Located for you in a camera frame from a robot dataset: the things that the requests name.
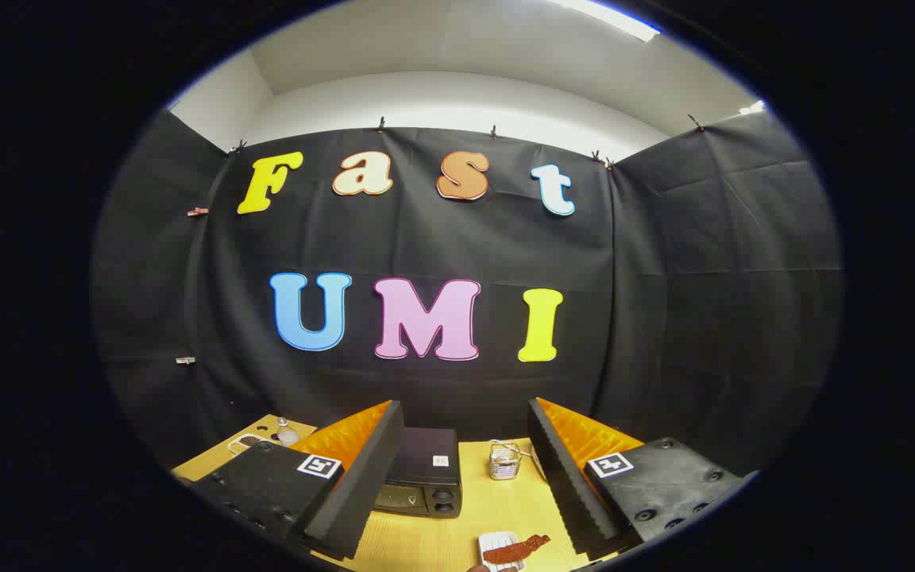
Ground black toaster oven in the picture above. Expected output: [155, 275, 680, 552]
[373, 427, 464, 520]

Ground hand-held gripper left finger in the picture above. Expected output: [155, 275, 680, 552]
[186, 400, 406, 561]

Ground white rectangular dish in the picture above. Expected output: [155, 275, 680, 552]
[478, 531, 527, 572]

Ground white divided seasoning tray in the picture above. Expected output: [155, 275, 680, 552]
[227, 433, 276, 458]

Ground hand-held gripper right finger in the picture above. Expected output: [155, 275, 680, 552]
[528, 396, 748, 560]

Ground red meat slice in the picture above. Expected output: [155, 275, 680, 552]
[482, 534, 551, 566]

